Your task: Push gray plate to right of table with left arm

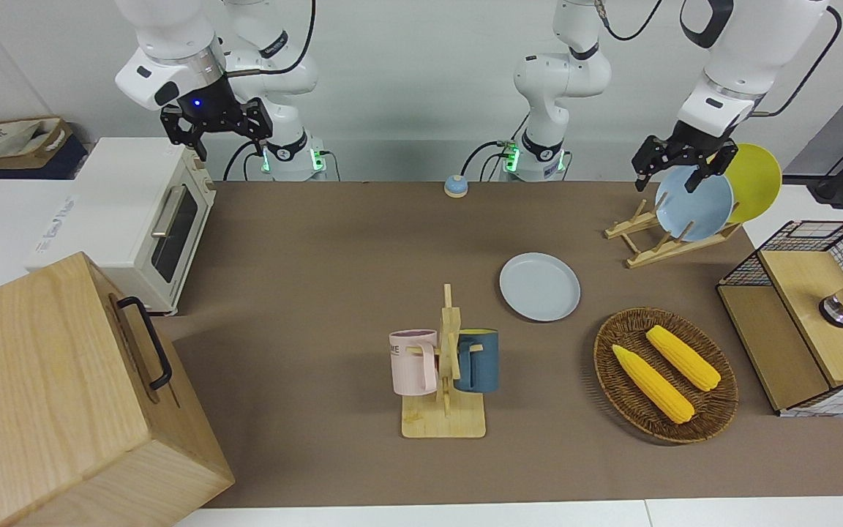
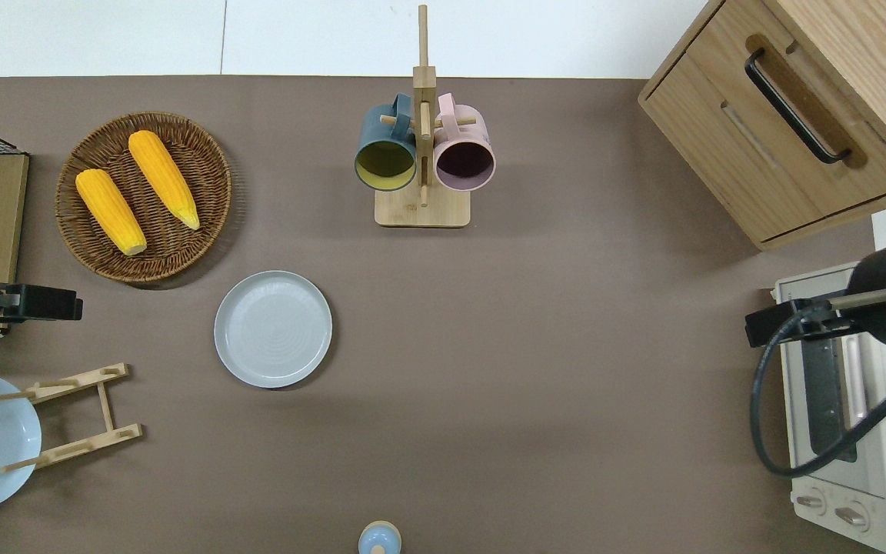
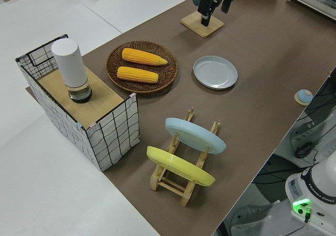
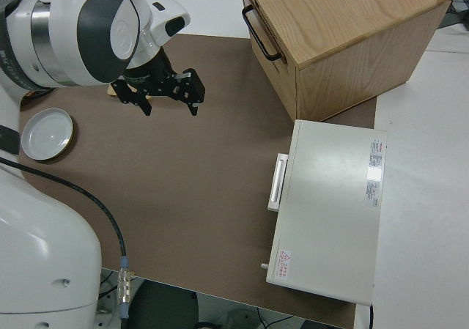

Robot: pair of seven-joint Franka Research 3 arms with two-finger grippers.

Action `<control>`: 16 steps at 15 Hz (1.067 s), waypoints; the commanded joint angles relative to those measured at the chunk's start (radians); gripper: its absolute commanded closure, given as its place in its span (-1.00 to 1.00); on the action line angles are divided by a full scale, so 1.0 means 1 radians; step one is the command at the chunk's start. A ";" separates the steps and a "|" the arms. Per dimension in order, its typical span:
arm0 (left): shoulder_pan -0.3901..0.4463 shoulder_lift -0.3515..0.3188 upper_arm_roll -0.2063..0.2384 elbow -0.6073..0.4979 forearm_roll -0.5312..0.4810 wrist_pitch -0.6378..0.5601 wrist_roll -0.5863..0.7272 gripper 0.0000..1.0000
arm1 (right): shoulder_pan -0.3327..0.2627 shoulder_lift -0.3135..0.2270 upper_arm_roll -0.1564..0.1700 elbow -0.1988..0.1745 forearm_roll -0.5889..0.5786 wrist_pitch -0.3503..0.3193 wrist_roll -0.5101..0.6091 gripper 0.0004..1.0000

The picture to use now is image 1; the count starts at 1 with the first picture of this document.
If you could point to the wooden mug holder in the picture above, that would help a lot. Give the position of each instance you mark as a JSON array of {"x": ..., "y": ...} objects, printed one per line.
[{"x": 445, "y": 421}]

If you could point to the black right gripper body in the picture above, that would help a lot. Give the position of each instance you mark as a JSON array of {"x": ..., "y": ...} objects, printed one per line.
[{"x": 205, "y": 106}]

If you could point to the gray round plate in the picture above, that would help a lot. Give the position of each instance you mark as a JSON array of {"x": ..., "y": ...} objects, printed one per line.
[{"x": 538, "y": 287}]

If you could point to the small blue service bell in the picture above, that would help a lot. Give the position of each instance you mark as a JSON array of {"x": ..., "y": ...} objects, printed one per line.
[{"x": 456, "y": 187}]

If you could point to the yellow plate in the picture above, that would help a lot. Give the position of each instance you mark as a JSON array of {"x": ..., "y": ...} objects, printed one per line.
[{"x": 758, "y": 179}]

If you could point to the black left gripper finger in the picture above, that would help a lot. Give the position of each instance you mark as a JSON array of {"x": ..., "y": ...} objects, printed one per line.
[
  {"x": 645, "y": 161},
  {"x": 714, "y": 159}
]

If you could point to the yellow corn cob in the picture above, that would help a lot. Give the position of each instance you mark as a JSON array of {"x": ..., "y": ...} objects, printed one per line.
[
  {"x": 652, "y": 384},
  {"x": 683, "y": 357}
]

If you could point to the brown table mat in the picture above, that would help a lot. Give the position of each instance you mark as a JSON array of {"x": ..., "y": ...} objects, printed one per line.
[{"x": 319, "y": 293}]

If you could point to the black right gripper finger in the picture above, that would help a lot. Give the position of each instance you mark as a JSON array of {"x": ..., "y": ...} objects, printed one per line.
[
  {"x": 260, "y": 121},
  {"x": 186, "y": 133}
]

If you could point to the dark blue mug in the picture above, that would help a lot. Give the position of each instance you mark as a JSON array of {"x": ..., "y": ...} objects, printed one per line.
[{"x": 486, "y": 362}]

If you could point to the light wooden box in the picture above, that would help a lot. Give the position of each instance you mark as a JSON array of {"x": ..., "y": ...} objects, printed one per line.
[{"x": 48, "y": 395}]

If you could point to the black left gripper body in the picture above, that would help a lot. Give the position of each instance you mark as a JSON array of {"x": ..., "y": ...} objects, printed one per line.
[{"x": 692, "y": 143}]

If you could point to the white toaster oven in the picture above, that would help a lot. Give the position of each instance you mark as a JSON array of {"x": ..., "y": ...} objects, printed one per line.
[{"x": 121, "y": 205}]

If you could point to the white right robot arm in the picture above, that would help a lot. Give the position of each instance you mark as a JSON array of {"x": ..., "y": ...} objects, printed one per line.
[{"x": 173, "y": 44}]

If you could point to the wooden plate rack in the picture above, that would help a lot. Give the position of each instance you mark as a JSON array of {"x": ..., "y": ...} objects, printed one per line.
[{"x": 659, "y": 250}]

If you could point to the brown wicker basket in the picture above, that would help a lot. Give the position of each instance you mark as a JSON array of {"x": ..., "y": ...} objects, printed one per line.
[{"x": 615, "y": 373}]

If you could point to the light blue plate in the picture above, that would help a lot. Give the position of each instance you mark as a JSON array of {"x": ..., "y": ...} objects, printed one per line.
[{"x": 699, "y": 208}]

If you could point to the pink mug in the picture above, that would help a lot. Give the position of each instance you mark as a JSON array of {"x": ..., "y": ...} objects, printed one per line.
[{"x": 410, "y": 366}]

